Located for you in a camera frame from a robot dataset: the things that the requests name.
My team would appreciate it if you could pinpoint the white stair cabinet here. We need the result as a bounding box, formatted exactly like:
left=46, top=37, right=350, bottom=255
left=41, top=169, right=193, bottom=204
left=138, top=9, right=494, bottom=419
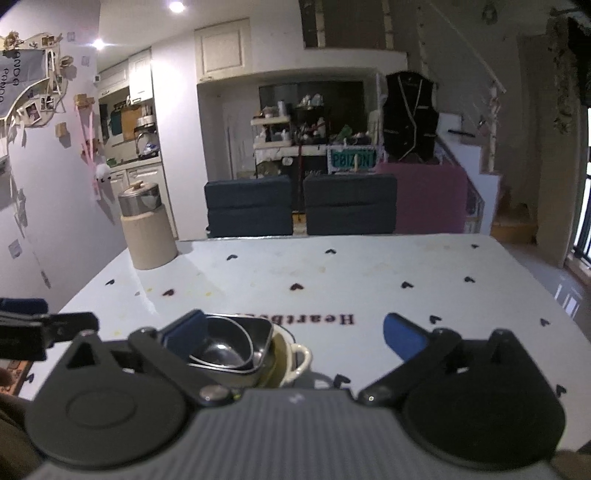
left=436, top=113, right=504, bottom=232

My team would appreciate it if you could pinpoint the stair railing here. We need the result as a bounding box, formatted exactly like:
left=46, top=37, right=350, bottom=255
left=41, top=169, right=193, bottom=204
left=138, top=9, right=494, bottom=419
left=416, top=0, right=506, bottom=121

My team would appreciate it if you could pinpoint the black vest with white trim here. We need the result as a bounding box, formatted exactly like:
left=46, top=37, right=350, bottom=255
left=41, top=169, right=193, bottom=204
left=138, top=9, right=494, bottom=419
left=382, top=70, right=438, bottom=162

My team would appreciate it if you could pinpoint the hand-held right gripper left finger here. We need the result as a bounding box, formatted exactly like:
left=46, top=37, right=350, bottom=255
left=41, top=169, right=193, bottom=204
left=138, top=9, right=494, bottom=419
left=65, top=308, right=234, bottom=408

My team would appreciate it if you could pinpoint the white upper cabinet door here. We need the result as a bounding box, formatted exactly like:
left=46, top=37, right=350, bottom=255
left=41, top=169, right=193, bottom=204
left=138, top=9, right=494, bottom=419
left=194, top=18, right=252, bottom=84

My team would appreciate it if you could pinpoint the purple board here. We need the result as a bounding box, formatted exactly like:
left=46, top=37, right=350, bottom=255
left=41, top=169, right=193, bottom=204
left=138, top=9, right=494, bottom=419
left=376, top=162, right=469, bottom=234

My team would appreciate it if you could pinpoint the cream two-handled bowl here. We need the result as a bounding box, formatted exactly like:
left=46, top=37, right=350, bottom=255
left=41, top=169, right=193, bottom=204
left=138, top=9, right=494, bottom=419
left=249, top=323, right=312, bottom=388

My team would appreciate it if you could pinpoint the white kitchen base cabinet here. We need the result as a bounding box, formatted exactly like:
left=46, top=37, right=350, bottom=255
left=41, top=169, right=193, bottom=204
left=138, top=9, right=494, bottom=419
left=106, top=164, right=178, bottom=241

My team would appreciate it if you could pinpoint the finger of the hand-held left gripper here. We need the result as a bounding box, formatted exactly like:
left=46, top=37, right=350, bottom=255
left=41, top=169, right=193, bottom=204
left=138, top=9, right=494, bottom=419
left=0, top=298, right=49, bottom=319
left=0, top=313, right=99, bottom=361

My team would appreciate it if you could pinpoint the round steel bowl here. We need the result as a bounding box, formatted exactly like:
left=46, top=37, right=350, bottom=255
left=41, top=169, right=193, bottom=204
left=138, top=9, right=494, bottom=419
left=189, top=316, right=254, bottom=370

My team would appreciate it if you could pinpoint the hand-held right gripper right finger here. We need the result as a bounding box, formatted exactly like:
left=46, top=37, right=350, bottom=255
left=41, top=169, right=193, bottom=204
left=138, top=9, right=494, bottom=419
left=358, top=312, right=532, bottom=407

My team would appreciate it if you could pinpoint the teal sign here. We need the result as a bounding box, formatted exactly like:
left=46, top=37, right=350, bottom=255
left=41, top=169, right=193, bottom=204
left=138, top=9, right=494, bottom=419
left=327, top=147, right=376, bottom=172

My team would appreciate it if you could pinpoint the beige canister with steel lid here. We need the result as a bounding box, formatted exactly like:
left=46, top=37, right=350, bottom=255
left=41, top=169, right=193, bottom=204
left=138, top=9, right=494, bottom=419
left=117, top=181, right=179, bottom=271

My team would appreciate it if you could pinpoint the cream shelf rack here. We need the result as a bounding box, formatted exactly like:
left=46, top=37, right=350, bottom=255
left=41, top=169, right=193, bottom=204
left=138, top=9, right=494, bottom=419
left=250, top=115, right=294, bottom=148

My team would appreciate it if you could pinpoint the steel rectangular container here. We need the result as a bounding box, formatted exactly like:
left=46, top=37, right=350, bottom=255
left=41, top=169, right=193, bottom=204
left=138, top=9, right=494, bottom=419
left=187, top=314, right=274, bottom=386

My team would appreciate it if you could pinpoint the white wall photo display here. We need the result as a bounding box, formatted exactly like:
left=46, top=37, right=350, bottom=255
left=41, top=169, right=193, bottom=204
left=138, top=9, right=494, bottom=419
left=0, top=30, right=75, bottom=134

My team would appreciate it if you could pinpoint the dark blue chair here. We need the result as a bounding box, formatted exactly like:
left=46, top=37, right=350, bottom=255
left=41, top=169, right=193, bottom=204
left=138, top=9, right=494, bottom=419
left=303, top=173, right=398, bottom=236
left=204, top=175, right=294, bottom=238

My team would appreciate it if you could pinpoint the mottled hanging garment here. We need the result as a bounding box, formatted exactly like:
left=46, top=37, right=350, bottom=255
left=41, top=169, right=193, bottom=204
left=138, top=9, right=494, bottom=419
left=547, top=9, right=591, bottom=134

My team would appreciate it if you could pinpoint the pink hanging plush toy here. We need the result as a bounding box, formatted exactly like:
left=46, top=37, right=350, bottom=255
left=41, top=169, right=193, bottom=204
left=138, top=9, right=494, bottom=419
left=81, top=95, right=114, bottom=199

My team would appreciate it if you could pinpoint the wooden cutting board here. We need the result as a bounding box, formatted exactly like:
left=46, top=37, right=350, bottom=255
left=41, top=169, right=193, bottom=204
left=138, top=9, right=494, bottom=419
left=121, top=108, right=139, bottom=141

